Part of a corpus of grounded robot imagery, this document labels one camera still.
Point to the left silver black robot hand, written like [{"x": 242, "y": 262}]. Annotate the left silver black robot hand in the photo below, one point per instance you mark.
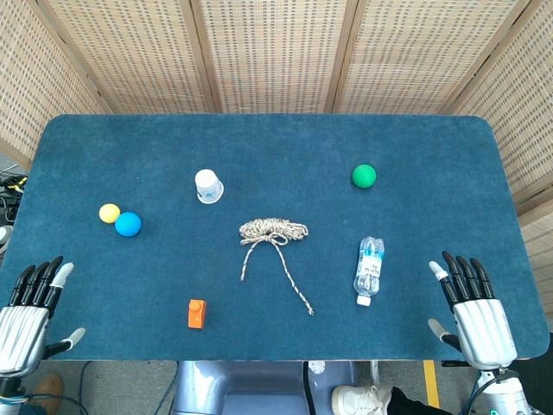
[{"x": 23, "y": 326}]

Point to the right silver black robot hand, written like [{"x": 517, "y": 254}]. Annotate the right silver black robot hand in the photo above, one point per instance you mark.
[{"x": 481, "y": 328}]

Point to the grey-blue robot base column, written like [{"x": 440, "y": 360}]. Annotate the grey-blue robot base column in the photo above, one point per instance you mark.
[{"x": 242, "y": 387}]

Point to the brown shoe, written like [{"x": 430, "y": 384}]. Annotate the brown shoe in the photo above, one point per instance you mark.
[{"x": 48, "y": 391}]

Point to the black trouser leg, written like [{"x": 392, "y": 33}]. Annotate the black trouser leg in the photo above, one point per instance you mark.
[{"x": 410, "y": 404}]

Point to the clear plastic water bottle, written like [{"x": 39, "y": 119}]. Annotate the clear plastic water bottle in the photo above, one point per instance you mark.
[{"x": 369, "y": 268}]

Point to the yellow foam ball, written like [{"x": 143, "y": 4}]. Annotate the yellow foam ball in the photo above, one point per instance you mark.
[{"x": 108, "y": 212}]

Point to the white sneaker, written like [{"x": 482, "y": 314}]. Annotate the white sneaker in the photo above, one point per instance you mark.
[{"x": 356, "y": 400}]

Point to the blue foam ball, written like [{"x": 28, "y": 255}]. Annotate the blue foam ball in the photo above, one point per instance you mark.
[{"x": 128, "y": 224}]

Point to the orange wooden bottle-shaped block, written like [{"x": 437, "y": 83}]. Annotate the orange wooden bottle-shaped block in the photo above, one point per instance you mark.
[{"x": 197, "y": 317}]

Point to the green foam ball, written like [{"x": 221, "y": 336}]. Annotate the green foam ball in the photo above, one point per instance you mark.
[{"x": 364, "y": 176}]

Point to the white floral paper cup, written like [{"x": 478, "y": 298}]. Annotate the white floral paper cup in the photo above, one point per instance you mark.
[{"x": 208, "y": 186}]

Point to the blue carpet table mat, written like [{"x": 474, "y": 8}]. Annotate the blue carpet table mat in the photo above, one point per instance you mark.
[{"x": 276, "y": 151}]

